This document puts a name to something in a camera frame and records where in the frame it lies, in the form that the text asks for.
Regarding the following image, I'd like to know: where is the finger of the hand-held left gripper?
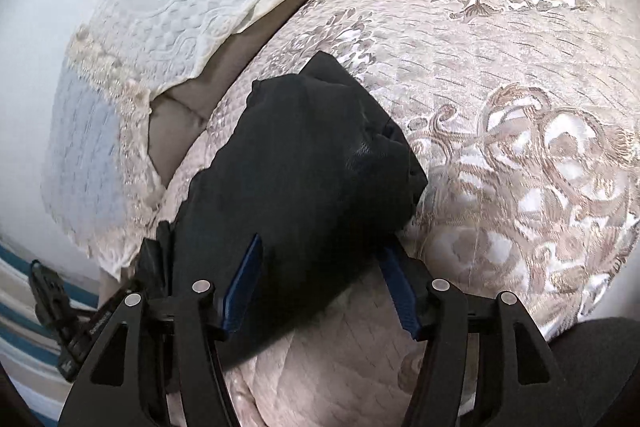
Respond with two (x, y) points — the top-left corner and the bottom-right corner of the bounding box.
(136, 219), (175, 300)

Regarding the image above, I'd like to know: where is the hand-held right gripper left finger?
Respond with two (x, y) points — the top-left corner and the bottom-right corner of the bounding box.
(57, 234), (264, 427)

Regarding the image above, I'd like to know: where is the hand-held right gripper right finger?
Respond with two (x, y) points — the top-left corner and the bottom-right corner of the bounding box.
(377, 241), (583, 427)

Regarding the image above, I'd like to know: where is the black jacket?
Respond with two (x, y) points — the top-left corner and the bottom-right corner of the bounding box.
(165, 51), (429, 368)

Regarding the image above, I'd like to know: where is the teal striped cloth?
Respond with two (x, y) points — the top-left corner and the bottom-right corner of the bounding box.
(0, 239), (101, 423)

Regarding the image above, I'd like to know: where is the grey sofa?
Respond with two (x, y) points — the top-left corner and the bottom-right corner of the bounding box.
(97, 0), (436, 308)

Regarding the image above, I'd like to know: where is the person's dark clothing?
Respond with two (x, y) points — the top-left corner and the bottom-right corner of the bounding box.
(547, 317), (640, 427)

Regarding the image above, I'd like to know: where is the pink quilted bedspread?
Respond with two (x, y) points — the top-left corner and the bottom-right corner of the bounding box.
(160, 0), (640, 427)

